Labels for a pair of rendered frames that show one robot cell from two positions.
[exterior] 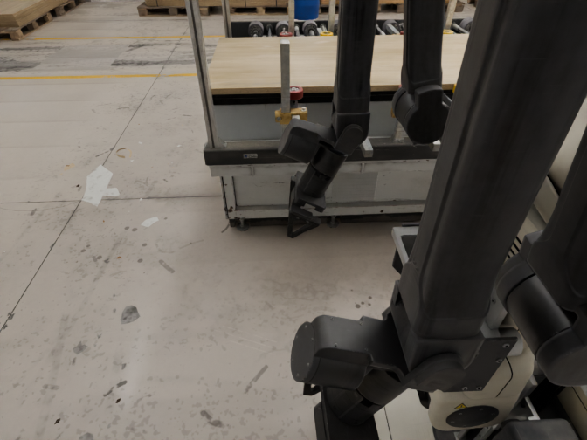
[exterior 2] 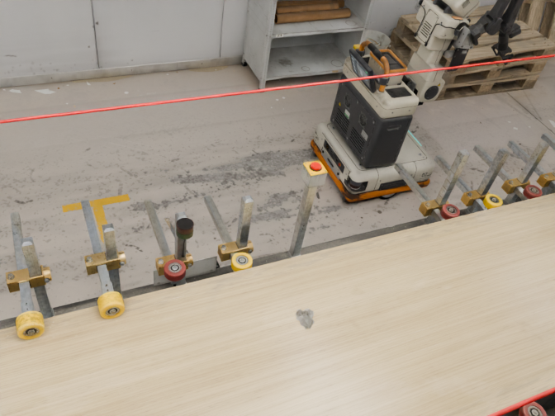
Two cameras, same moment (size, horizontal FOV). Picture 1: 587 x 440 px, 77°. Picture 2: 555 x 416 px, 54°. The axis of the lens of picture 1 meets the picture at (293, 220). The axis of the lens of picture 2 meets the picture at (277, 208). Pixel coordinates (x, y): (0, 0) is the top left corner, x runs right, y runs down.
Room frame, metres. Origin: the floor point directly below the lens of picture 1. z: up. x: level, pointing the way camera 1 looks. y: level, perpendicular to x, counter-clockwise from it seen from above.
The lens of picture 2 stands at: (2.91, -2.53, 2.52)
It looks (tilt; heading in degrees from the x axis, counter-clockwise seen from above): 45 degrees down; 152
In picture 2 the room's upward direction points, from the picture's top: 11 degrees clockwise
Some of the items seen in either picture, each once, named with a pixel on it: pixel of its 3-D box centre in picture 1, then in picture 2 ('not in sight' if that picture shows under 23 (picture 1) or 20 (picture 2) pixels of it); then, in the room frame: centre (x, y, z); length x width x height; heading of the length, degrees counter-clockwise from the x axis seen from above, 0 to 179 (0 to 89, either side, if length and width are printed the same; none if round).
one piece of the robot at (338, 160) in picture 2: not in sight; (334, 155); (0.47, -0.90, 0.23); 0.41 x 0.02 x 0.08; 2
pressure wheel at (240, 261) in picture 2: not in sight; (240, 268); (1.70, -2.00, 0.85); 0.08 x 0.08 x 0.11
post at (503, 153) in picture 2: not in sight; (484, 187); (1.52, -0.72, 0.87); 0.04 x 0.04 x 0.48; 3
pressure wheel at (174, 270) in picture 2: not in sight; (174, 276); (1.67, -2.25, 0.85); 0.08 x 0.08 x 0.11
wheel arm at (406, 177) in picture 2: not in sight; (420, 194); (1.44, -1.01, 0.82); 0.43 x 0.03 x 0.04; 3
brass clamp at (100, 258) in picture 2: not in sight; (105, 261); (1.62, -2.49, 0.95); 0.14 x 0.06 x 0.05; 93
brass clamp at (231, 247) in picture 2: not in sight; (235, 249); (1.59, -1.99, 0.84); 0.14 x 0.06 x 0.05; 93
